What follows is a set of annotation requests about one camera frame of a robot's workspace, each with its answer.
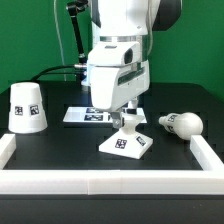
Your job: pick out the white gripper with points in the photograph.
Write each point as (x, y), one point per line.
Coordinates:
(117, 75)

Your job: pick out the white lamp base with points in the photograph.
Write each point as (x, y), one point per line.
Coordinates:
(127, 141)

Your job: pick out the white lamp bulb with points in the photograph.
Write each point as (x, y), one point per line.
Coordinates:
(183, 125)

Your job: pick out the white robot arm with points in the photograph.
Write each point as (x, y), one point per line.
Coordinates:
(133, 20)

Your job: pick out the white lamp shade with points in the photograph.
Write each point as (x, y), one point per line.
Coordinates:
(26, 109)

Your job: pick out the white marker sheet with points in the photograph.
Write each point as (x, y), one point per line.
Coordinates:
(86, 115)

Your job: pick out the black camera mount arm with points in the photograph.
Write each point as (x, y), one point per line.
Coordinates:
(74, 8)

